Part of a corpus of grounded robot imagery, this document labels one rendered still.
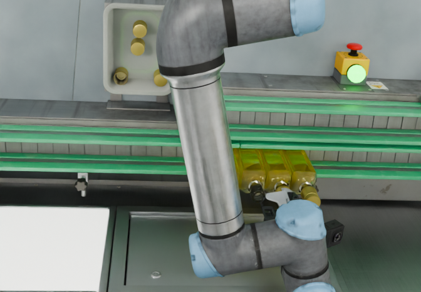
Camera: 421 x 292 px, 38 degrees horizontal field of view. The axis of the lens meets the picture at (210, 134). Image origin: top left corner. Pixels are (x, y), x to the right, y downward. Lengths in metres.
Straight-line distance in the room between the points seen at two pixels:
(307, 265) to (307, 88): 0.64
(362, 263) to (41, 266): 0.71
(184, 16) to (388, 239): 0.93
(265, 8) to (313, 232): 0.36
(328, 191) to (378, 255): 0.25
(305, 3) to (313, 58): 0.82
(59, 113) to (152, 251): 0.44
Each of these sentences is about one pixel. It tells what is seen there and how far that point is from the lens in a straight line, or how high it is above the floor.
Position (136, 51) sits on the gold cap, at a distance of 1.52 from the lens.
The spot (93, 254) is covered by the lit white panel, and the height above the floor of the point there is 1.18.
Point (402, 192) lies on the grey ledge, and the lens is 1.73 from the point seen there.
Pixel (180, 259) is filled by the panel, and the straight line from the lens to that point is 1.33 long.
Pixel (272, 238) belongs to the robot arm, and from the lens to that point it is 0.98.
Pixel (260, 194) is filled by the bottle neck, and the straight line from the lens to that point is 1.34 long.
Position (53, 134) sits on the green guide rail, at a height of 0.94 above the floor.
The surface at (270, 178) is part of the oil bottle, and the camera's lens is 1.37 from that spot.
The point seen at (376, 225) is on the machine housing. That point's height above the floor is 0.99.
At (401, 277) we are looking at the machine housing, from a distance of 1.45.
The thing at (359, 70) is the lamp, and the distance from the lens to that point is 1.58.
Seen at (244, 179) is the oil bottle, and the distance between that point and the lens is 1.36.
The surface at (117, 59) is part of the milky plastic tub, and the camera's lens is 1.58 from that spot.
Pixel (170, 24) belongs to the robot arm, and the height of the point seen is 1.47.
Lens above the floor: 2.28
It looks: 66 degrees down
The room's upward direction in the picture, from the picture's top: 168 degrees clockwise
